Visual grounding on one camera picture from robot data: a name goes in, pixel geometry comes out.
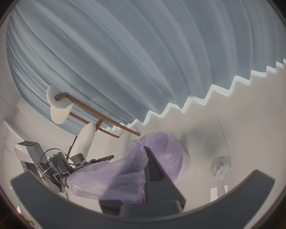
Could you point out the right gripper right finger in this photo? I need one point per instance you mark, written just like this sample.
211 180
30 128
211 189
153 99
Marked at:
162 189

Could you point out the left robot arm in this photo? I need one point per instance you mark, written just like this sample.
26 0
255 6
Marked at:
28 150

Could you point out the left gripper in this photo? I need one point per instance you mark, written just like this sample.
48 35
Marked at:
77 168

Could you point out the crumpled white paper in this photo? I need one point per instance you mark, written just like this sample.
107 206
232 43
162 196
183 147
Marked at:
220 168

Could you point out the white cushioned wooden chair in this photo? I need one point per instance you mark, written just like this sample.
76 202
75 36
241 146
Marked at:
59 104

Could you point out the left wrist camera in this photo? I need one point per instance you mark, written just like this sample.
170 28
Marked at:
78 158

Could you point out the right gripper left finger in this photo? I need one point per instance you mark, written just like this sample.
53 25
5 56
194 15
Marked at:
109 206

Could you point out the blue-grey curtain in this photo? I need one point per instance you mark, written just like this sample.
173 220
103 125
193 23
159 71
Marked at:
133 44

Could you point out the purple plastic bag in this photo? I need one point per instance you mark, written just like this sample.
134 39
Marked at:
114 175

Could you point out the white trash bin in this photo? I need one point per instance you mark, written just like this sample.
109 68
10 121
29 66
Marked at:
187 162

